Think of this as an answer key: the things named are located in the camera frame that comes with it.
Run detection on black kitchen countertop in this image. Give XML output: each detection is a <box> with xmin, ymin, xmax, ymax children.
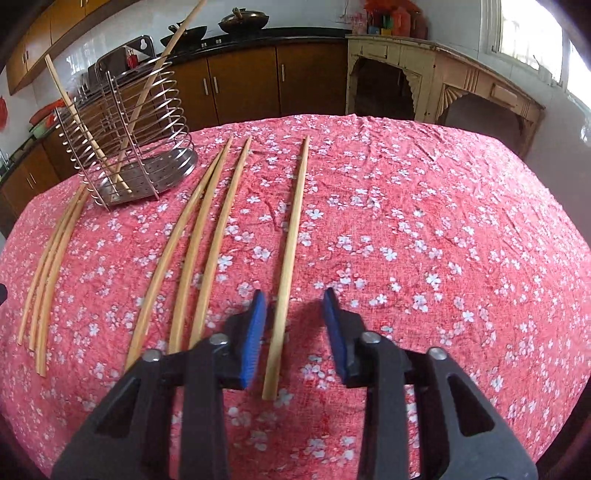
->
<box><xmin>0</xmin><ymin>27</ymin><xmax>358</xmax><ymax>190</ymax></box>

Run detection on brown upper kitchen cabinets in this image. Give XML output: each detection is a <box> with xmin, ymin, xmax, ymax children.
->
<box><xmin>7</xmin><ymin>0</ymin><xmax>139</xmax><ymax>95</ymax></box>

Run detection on small black wok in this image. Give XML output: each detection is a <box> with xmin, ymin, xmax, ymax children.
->
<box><xmin>161</xmin><ymin>24</ymin><xmax>208</xmax><ymax>47</ymax></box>

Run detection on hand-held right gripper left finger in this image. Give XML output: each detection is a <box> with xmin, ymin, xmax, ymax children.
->
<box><xmin>51</xmin><ymin>290</ymin><xmax>269</xmax><ymax>480</ymax></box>

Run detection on pink floral tablecloth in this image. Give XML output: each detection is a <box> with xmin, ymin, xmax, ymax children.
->
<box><xmin>0</xmin><ymin>113</ymin><xmax>591</xmax><ymax>480</ymax></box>

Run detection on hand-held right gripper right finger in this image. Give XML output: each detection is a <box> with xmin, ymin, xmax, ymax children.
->
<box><xmin>322</xmin><ymin>288</ymin><xmax>540</xmax><ymax>480</ymax></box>

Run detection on steel dish rack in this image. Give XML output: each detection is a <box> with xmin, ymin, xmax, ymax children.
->
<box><xmin>69</xmin><ymin>48</ymin><xmax>162</xmax><ymax>121</ymax></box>

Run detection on cream wooden console table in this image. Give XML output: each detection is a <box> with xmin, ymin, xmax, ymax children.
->
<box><xmin>345</xmin><ymin>34</ymin><xmax>546</xmax><ymax>158</ymax></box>

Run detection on white framed window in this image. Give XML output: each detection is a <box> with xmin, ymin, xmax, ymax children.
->
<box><xmin>489</xmin><ymin>0</ymin><xmax>591</xmax><ymax>102</ymax></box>

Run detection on brown lower kitchen cabinets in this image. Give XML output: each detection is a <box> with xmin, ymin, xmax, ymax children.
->
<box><xmin>0</xmin><ymin>39</ymin><xmax>349</xmax><ymax>232</ymax></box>

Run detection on steel wire utensil holder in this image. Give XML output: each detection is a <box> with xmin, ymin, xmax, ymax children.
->
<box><xmin>54</xmin><ymin>55</ymin><xmax>199</xmax><ymax>210</ymax></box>

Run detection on red plastic bowl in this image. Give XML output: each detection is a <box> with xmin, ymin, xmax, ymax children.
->
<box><xmin>30</xmin><ymin>104</ymin><xmax>63</xmax><ymax>125</ymax></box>

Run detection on large dark wok with lid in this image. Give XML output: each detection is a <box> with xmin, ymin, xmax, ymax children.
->
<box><xmin>218</xmin><ymin>7</ymin><xmax>271</xmax><ymax>34</ymax></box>

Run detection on brown kitchen cabinets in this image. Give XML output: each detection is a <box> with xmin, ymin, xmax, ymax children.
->
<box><xmin>0</xmin><ymin>39</ymin><xmax>349</xmax><ymax>232</ymax></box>
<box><xmin>7</xmin><ymin>0</ymin><xmax>139</xmax><ymax>95</ymax></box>

